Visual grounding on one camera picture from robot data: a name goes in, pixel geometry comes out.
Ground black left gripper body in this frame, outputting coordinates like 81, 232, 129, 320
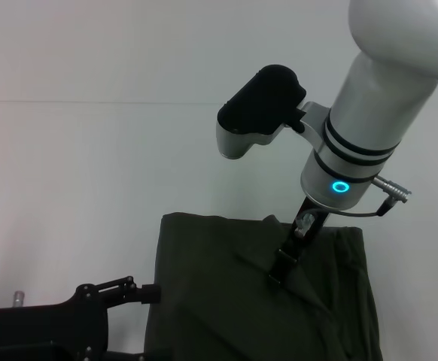
0, 284, 111, 361

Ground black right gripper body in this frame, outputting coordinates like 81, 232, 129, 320
278, 196, 330, 264

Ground dark green shirt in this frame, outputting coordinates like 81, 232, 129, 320
144, 212, 384, 361

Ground grey cable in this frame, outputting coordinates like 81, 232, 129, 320
315, 197, 390, 219

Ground silver vented camera box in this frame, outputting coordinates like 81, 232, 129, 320
216, 64, 307, 161

